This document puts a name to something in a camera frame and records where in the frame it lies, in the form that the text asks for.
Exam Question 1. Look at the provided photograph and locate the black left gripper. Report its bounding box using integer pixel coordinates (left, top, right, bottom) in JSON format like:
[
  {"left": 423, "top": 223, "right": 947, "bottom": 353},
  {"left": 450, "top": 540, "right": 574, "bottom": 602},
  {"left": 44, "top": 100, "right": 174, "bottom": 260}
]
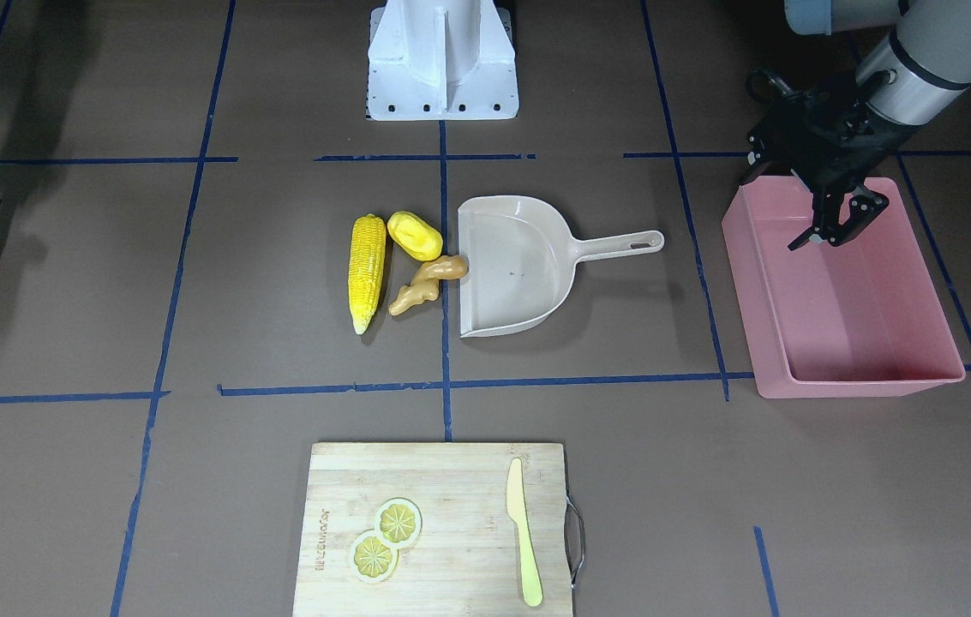
[{"left": 745, "top": 69, "right": 899, "bottom": 251}]

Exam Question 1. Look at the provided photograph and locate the beige plastic dustpan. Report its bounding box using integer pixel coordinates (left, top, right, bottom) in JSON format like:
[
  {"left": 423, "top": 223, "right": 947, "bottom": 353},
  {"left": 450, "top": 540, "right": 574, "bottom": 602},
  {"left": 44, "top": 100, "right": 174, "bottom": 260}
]
[{"left": 458, "top": 195, "right": 665, "bottom": 338}]

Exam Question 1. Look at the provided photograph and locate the yellow toy corn cob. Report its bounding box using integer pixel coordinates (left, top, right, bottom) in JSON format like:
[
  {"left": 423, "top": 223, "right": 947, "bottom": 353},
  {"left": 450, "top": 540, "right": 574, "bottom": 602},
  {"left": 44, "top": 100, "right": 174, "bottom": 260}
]
[{"left": 347, "top": 213, "right": 387, "bottom": 336}]

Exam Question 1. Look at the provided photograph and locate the tan toy ginger root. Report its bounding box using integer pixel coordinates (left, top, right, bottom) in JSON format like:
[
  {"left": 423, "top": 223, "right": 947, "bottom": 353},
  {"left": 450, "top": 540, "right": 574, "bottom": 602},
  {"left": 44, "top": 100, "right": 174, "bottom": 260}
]
[{"left": 387, "top": 255, "right": 469, "bottom": 316}]

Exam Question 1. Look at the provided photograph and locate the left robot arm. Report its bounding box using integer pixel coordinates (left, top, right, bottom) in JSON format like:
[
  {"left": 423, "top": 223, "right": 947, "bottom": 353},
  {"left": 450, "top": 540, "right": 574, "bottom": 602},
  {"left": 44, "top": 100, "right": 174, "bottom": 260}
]
[{"left": 742, "top": 1, "right": 971, "bottom": 250}]

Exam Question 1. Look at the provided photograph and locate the pink plastic bin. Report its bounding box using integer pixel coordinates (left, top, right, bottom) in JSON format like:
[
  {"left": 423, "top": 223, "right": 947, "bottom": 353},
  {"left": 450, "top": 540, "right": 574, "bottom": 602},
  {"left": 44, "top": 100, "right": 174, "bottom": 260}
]
[{"left": 722, "top": 177, "right": 966, "bottom": 398}]

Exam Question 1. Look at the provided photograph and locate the yellow-green plastic knife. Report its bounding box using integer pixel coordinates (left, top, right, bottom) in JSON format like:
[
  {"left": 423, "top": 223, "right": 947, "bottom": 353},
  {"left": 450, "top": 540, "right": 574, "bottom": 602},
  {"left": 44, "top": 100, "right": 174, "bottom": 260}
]
[{"left": 506, "top": 457, "right": 544, "bottom": 607}]

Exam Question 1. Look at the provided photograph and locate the bamboo cutting board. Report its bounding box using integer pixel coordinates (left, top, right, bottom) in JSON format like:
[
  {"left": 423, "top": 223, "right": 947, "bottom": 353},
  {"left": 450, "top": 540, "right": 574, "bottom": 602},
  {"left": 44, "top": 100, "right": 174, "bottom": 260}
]
[{"left": 292, "top": 442, "right": 572, "bottom": 616}]

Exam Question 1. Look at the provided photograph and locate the upper lemon slice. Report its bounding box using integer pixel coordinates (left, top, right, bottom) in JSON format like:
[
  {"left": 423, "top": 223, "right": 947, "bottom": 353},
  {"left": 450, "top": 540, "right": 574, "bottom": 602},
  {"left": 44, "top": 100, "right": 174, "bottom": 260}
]
[{"left": 373, "top": 497, "right": 423, "bottom": 550}]

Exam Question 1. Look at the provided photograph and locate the lemon slice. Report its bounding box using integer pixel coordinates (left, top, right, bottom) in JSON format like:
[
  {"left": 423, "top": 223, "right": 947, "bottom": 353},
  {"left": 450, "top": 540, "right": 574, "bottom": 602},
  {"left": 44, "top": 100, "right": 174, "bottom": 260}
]
[
  {"left": 348, "top": 530, "right": 399, "bottom": 584},
  {"left": 373, "top": 497, "right": 423, "bottom": 550}
]

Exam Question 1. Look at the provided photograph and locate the lower lemon slice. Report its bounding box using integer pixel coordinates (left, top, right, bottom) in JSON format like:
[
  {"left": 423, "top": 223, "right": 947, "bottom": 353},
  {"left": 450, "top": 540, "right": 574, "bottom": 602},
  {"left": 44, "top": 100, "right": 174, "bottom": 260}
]
[{"left": 348, "top": 530, "right": 399, "bottom": 584}]

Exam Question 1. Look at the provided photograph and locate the metal cutting board handle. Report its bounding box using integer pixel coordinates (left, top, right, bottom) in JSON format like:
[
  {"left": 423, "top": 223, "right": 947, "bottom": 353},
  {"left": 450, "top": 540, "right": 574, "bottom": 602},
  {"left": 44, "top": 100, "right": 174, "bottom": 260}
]
[{"left": 563, "top": 493, "right": 587, "bottom": 592}]

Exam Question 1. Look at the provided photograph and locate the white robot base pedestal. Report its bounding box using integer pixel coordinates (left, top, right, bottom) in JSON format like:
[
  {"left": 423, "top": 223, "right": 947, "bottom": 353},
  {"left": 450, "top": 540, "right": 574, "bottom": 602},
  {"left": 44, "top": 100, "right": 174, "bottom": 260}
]
[{"left": 365, "top": 1, "right": 520, "bottom": 122}]

